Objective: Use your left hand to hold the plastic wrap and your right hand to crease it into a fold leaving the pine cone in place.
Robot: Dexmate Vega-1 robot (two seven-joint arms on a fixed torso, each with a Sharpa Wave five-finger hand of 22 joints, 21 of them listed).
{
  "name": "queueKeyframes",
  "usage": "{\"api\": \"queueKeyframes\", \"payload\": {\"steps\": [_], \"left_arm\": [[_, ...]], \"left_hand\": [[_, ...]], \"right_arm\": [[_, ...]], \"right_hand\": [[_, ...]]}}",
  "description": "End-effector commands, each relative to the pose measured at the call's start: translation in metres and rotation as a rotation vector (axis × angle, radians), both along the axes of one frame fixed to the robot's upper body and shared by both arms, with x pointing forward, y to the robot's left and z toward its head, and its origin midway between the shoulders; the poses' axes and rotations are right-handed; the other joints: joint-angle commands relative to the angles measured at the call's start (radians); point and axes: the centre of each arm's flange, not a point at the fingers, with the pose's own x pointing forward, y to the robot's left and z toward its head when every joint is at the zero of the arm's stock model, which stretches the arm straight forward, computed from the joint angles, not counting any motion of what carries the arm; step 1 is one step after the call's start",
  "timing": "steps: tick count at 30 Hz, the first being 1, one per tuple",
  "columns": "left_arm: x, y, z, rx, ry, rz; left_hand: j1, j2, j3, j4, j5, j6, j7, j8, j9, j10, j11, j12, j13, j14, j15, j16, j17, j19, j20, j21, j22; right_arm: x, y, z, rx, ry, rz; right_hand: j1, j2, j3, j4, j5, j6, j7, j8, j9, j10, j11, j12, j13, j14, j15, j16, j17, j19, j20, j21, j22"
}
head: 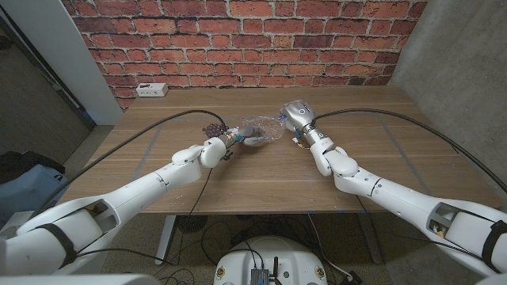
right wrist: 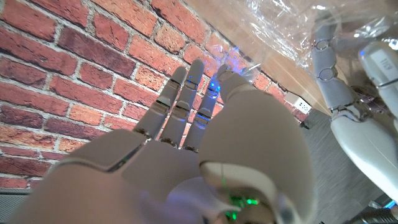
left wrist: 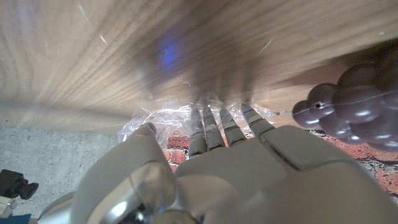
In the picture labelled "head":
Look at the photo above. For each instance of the white power outlet box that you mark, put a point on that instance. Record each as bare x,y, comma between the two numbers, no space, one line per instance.
152,90

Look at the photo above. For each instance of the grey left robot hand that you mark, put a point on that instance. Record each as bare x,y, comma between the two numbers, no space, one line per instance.
251,134

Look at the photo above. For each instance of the clear plastic wrap sheet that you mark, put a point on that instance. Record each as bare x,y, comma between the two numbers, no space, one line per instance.
271,124

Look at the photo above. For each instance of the red brick print backdrop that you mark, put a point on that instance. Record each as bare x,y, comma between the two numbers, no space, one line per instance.
245,39

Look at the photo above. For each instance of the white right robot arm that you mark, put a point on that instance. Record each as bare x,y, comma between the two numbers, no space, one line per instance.
396,198

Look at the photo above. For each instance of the blue-grey storage bin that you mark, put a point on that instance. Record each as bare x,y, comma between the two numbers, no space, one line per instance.
27,194

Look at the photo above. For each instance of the black bag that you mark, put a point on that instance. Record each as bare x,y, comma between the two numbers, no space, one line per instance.
24,162

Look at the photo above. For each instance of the grey table leg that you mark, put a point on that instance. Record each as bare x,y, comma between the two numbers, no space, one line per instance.
370,237

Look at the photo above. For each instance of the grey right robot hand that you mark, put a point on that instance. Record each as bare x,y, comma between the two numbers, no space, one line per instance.
299,112

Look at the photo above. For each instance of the grey perforated panel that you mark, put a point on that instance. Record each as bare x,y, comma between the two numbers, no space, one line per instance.
31,107

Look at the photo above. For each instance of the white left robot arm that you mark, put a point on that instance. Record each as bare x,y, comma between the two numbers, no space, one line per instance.
130,198

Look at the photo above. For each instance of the white robot torso base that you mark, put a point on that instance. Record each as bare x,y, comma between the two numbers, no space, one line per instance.
273,253

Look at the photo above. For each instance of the white table leg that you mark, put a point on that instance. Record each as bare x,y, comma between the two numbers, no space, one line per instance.
164,237

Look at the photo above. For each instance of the small grey electronics box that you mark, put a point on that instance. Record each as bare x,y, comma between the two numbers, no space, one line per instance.
260,277

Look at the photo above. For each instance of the purple grape bunch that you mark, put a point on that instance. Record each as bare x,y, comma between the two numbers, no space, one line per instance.
212,130

